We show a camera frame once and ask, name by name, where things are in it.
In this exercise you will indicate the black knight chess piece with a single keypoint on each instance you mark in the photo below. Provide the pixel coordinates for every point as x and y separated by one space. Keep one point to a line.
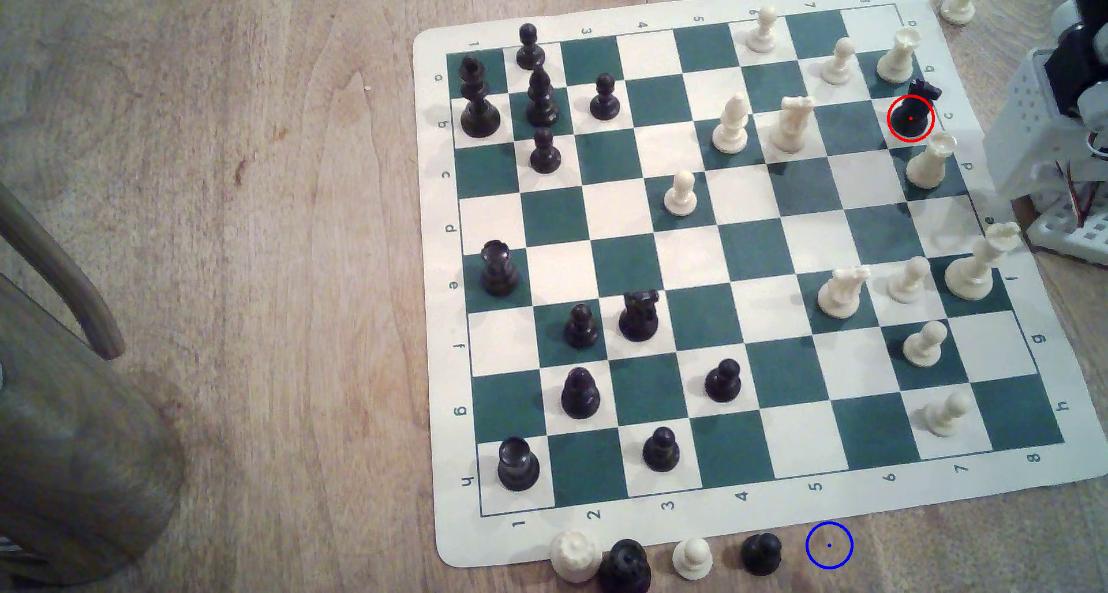
911 119
639 320

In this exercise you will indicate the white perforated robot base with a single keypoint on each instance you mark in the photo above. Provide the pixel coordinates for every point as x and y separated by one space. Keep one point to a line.
1073 234

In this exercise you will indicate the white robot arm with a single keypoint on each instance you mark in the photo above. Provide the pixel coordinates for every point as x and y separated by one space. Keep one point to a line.
1026 130

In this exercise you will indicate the black rook chess piece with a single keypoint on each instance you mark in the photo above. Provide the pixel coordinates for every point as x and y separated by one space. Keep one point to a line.
499 273
518 470

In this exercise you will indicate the black pawn chess piece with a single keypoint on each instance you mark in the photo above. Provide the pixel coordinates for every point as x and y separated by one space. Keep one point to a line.
604 104
761 557
544 156
580 398
581 332
661 454
723 385
530 52

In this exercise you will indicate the green and white chess mat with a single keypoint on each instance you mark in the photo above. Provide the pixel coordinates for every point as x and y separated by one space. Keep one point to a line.
623 264

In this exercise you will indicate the white pawn chess piece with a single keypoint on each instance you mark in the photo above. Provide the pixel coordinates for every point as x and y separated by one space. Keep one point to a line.
838 67
692 563
763 37
943 416
923 349
907 286
681 199

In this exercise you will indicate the black bishop chess piece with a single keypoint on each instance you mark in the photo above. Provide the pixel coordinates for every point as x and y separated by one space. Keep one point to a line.
542 104

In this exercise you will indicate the black king chess piece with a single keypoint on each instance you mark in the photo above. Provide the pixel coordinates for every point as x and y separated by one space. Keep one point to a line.
479 113

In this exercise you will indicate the white knight chess piece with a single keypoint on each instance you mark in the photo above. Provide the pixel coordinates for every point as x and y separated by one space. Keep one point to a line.
790 130
841 297

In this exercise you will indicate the black queen chess piece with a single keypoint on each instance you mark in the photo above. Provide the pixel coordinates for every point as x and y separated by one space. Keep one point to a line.
625 571

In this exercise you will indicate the white rook chess piece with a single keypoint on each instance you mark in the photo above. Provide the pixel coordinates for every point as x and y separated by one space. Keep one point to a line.
929 167
897 61

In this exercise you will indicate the curved wooden chair rail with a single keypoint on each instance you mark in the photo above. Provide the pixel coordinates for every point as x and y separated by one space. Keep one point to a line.
60 268

